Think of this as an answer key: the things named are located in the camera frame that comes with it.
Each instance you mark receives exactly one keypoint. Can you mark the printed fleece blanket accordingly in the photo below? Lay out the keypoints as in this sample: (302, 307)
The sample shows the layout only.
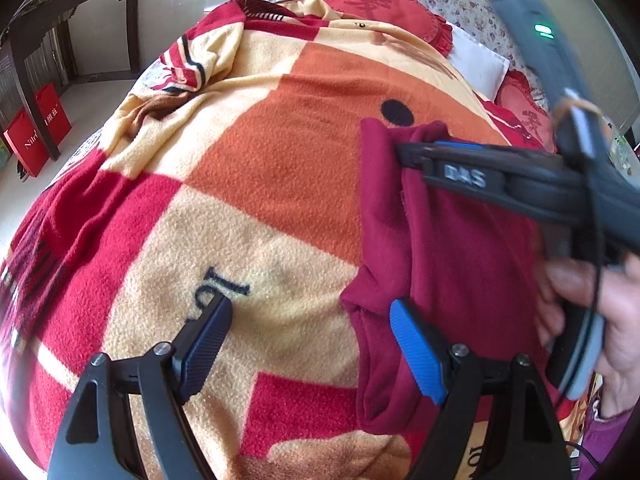
(250, 160)

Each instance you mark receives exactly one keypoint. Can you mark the person's right hand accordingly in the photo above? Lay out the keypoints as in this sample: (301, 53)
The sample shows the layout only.
(625, 320)

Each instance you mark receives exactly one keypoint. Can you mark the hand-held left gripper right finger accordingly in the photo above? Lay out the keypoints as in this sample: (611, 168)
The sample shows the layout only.
(417, 350)

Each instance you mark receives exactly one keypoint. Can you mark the small red heart-shaped pillow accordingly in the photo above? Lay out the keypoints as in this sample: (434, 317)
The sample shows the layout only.
(525, 115)

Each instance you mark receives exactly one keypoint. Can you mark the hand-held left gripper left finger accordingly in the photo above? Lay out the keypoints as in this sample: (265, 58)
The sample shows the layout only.
(205, 345)

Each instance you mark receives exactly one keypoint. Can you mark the large red heart-shaped pillow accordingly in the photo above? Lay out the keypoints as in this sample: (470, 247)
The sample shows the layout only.
(380, 5)

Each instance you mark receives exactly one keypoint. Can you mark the white pillow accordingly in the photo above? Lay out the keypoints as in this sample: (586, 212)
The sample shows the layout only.
(480, 62)

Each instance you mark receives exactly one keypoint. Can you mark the maroon fleece shirt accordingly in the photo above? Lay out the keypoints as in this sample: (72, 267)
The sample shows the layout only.
(465, 270)

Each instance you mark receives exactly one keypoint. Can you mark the person's right forearm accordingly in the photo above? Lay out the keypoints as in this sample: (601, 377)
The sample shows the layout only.
(600, 445)

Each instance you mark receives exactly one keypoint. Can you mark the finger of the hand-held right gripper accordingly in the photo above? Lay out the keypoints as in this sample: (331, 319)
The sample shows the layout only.
(430, 160)

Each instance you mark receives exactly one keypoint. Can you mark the red paper bag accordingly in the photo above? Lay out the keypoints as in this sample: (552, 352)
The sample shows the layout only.
(52, 115)
(27, 145)

